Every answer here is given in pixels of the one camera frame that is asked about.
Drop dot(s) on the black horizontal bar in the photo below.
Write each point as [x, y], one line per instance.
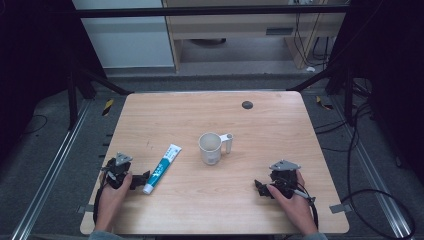
[206, 11]

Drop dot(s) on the black metal stand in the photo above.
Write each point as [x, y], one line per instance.
[348, 96]
[72, 100]

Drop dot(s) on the person's right hand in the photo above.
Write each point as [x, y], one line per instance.
[296, 210]

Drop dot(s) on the white cabinet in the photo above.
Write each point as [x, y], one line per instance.
[126, 43]

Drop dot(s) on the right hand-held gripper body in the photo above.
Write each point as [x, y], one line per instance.
[283, 178]

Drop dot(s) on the dark curtain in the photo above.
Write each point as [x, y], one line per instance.
[393, 66]
[33, 66]

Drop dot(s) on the dark round table grommet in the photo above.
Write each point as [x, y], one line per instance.
[247, 105]

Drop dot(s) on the small white floor object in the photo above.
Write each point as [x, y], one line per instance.
[310, 69]

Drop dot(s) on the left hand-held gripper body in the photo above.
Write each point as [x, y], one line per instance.
[116, 171]

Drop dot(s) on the white and teal toothpaste tube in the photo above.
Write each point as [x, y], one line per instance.
[161, 169]

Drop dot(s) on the grey metal table bracket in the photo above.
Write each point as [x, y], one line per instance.
[340, 208]
[86, 209]

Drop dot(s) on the person's left hand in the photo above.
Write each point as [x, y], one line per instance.
[110, 200]

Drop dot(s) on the aluminium floor rail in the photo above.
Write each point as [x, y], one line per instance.
[376, 173]
[50, 170]

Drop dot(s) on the black and yellow tape strip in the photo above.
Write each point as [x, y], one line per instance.
[324, 104]
[107, 107]

